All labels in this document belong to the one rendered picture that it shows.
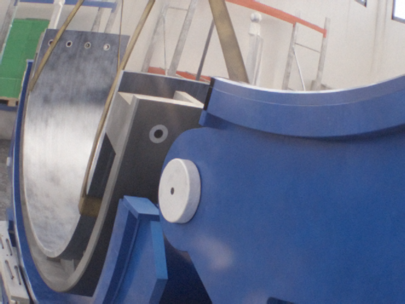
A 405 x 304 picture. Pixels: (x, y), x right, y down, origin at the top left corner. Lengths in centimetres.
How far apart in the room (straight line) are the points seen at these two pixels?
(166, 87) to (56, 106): 195
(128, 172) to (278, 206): 61
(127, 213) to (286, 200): 58
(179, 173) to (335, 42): 1079
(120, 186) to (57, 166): 183
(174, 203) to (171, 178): 5
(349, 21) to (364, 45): 83
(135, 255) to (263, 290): 57
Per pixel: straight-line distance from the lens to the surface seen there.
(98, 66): 364
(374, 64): 1286
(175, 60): 834
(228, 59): 205
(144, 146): 147
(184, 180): 119
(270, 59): 1081
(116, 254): 151
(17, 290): 313
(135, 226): 145
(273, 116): 95
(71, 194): 321
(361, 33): 1258
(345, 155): 84
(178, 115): 147
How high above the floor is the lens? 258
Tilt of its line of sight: 14 degrees down
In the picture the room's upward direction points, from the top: 15 degrees clockwise
